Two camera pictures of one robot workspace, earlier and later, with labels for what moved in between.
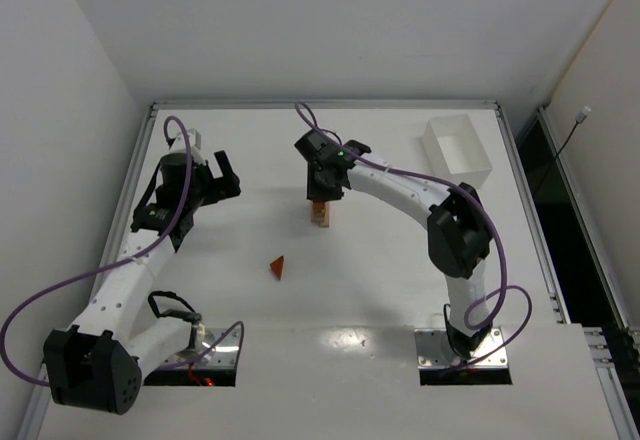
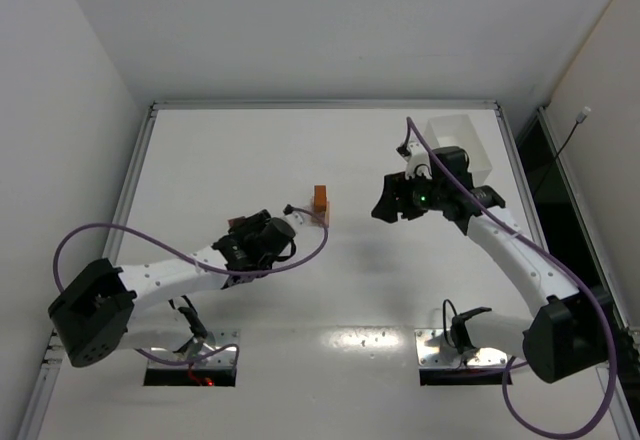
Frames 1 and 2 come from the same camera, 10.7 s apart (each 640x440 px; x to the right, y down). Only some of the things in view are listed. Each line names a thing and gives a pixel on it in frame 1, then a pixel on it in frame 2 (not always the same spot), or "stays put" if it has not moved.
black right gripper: (324, 192) -> (392, 198)
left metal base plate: (224, 354) stays put
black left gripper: (220, 186) -> (248, 225)
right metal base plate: (434, 350) stays put
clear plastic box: (454, 151) stays put
